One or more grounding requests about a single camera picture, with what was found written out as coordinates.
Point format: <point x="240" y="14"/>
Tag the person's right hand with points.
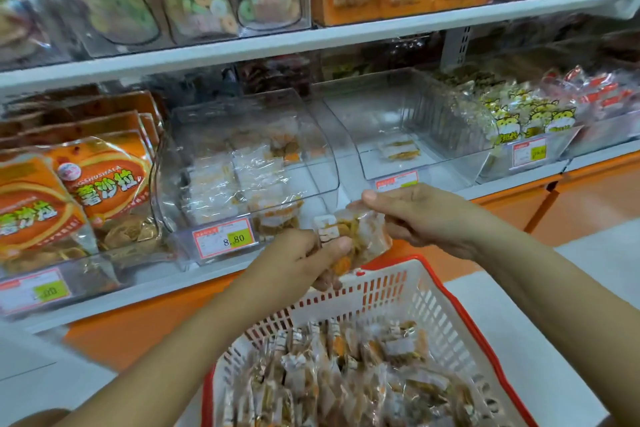
<point x="430" y="217"/>

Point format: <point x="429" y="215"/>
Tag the person's left hand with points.
<point x="290" y="267"/>

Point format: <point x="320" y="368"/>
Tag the white red-rimmed shopping basket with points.
<point x="420" y="282"/>

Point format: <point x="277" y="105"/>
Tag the small brown snack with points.
<point x="355" y="231"/>

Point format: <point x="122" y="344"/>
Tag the row of clear snacks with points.
<point x="240" y="181"/>

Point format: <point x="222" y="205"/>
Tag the pile of small brown snacks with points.
<point x="340" y="377"/>

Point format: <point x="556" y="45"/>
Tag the white snack shelf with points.
<point x="350" y="36"/>

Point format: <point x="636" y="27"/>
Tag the stack of orange packets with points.
<point x="60" y="191"/>

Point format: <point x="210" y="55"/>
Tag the person's left forearm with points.
<point x="150" y="372"/>

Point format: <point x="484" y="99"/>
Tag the person's right forearm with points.
<point x="560" y="322"/>

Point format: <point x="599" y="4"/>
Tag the small yellow wrapped snack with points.
<point x="400" y="149"/>

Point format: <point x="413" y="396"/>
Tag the yellow hamster snack packets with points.
<point x="510" y="106"/>

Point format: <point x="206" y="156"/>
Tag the orange shelf base panel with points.
<point x="580" y="201"/>

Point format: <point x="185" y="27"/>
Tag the white yellow price tag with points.
<point x="529" y="151"/>
<point x="225" y="237"/>
<point x="35" y="292"/>
<point x="397" y="181"/>

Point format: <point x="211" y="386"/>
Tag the yellow cat candy bag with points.
<point x="20" y="21"/>

